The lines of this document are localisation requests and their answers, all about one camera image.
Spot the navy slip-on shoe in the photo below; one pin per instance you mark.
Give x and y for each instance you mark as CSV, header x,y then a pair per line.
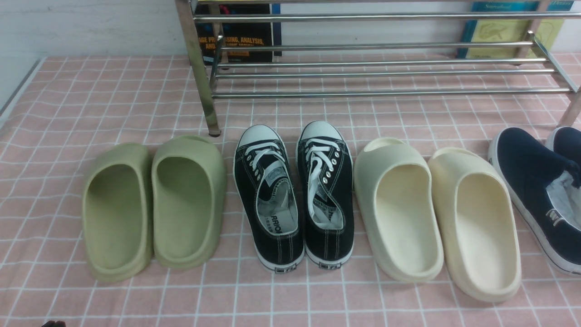
x,y
566,141
545,188

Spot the silver metal shoe rack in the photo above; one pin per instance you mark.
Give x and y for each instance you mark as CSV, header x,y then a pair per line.
x,y
532,58

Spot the green left slide slipper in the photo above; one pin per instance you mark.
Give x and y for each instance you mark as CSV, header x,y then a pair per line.
x,y
117,213

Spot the green slide slipper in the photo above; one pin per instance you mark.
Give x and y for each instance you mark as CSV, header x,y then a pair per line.
x,y
189,189
117,213

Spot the green right slide slipper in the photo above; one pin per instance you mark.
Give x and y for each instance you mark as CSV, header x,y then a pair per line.
x,y
189,189

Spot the pink checkered tablecloth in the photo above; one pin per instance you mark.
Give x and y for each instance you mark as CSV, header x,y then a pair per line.
x,y
74,108

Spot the black left canvas sneaker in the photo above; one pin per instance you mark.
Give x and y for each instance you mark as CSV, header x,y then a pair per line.
x,y
263,179

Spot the black canvas sneaker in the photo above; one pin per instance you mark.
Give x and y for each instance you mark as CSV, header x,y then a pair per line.
x,y
325,170
263,179

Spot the black right canvas sneaker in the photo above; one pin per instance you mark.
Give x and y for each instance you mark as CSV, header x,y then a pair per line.
x,y
325,170

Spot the black image processing book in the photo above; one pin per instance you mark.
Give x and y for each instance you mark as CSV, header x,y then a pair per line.
x,y
243,34

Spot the cream left slide slipper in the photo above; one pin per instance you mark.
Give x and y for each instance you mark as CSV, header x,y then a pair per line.
x,y
393,186

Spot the cream slide slipper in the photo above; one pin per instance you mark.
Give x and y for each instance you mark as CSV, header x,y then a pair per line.
x,y
477,225
393,186

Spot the cream right slide slipper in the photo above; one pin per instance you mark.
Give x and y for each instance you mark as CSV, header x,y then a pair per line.
x,y
477,225

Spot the teal and yellow book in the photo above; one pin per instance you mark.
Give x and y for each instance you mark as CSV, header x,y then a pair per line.
x,y
504,31

